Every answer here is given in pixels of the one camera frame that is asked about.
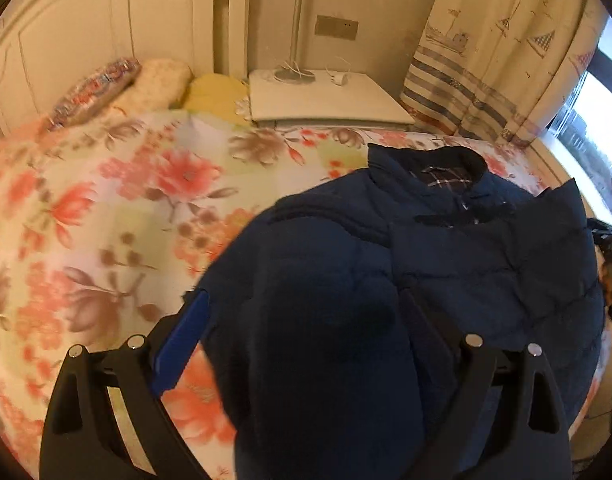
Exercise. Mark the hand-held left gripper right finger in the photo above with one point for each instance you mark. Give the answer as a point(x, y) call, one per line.
point(478, 375)

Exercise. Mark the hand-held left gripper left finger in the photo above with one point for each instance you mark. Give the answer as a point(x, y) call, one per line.
point(181, 340)

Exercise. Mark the blue puffer jacket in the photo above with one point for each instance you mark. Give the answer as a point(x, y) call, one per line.
point(336, 310)

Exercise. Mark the dark framed window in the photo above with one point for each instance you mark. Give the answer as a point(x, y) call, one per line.
point(600, 110)

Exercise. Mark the floral quilt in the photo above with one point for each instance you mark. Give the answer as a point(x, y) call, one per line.
point(111, 200)

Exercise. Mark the sailboat print curtain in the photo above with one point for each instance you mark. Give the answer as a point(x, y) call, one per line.
point(485, 60)

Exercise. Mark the yellow pillow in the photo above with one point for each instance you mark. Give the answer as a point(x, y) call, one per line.
point(213, 95)

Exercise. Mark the cream pillow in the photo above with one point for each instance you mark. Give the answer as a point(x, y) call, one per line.
point(158, 80)

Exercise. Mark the patterned round pillow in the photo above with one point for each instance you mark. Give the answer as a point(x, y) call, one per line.
point(93, 87)

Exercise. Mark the white nightstand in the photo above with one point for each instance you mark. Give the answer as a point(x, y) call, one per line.
point(326, 100)

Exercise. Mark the white bed headboard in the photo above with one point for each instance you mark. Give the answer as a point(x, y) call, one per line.
point(86, 20)

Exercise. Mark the white pole lamp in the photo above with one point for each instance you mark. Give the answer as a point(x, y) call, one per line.
point(296, 20)

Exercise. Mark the wall socket panel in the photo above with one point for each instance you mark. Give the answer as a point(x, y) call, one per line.
point(336, 27)

